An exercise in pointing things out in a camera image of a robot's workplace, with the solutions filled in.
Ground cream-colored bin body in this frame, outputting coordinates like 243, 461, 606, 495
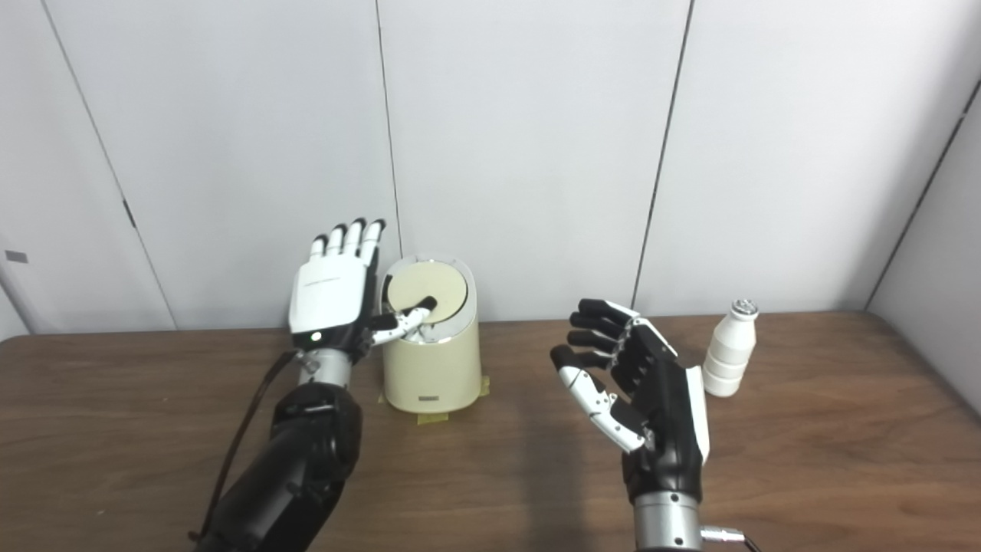
381, 255, 482, 415

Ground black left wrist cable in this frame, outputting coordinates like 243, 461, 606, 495
188, 351, 300, 541

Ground small white plastic bottle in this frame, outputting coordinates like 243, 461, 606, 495
702, 299, 760, 398

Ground white and black right hand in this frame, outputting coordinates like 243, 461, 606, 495
550, 299, 710, 507

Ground white and black left hand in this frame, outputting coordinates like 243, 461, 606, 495
288, 218, 438, 357

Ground round cream bin lid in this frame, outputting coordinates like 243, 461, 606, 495
387, 261, 468, 324

